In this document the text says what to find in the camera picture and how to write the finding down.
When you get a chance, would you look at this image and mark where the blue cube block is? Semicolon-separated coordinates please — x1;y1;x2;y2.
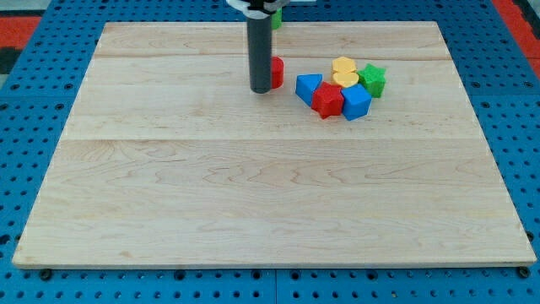
341;84;372;121

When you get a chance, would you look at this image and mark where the green star block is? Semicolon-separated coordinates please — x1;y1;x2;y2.
357;63;386;98

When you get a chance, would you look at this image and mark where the green block behind rod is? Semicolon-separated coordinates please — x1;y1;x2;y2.
271;8;282;30

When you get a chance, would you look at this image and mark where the yellow heart block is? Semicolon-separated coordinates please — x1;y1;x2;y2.
332;72;359;88

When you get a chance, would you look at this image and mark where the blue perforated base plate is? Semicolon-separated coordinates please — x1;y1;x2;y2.
1;0;539;303

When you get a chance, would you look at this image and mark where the red cylinder block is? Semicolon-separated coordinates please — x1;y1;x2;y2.
271;56;284;89

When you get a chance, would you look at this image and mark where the blue triangular block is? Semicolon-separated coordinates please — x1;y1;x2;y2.
295;73;323;106

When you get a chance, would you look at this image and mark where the light wooden board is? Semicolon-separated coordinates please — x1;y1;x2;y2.
13;21;537;269

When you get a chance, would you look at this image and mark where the red star block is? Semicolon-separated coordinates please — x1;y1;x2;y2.
311;82;344;119

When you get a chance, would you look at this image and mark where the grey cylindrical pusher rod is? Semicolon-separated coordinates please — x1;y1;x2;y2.
246;16;272;94

